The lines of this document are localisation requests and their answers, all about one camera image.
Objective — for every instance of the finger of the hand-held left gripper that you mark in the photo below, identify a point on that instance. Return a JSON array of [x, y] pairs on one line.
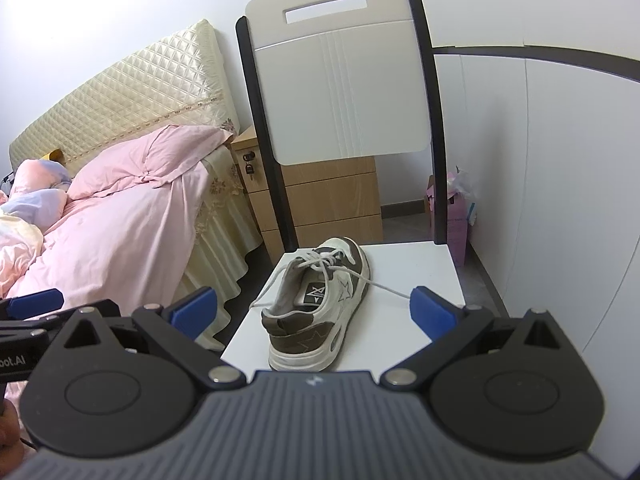
[[37, 302]]

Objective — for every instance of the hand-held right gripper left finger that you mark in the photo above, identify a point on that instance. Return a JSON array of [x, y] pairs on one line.
[[192, 310]]

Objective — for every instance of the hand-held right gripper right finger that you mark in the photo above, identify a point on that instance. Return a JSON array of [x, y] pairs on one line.
[[430, 310]]

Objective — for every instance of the grey white shoelace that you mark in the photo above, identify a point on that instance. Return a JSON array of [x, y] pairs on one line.
[[385, 289]]

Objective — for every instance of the brown and white sneaker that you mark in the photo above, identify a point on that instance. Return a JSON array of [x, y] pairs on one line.
[[320, 320]]

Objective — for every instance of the person's left hand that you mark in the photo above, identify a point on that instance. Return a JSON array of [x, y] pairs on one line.
[[10, 427]]

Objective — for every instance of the pink cardboard box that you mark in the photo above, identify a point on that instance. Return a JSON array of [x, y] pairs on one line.
[[457, 230]]

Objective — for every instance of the blue plastic stick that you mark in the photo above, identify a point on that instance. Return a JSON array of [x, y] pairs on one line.
[[473, 212]]

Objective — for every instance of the pink cloth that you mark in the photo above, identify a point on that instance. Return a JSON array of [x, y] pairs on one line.
[[125, 220]]

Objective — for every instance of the purple peach cloth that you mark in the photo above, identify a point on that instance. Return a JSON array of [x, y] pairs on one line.
[[35, 185]]

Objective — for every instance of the clear plastic bag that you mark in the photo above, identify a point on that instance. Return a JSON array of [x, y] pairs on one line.
[[460, 182]]

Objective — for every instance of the wooden drawer cabinet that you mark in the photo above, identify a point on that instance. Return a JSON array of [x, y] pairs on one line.
[[325, 200]]

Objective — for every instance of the cabinet lock with keys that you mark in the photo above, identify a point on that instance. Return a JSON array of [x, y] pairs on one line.
[[249, 165]]

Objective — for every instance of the bed with pink bedding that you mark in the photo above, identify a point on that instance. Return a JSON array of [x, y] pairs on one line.
[[125, 90]]

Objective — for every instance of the white chair with black frame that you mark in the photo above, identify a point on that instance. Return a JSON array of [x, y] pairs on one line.
[[340, 85]]

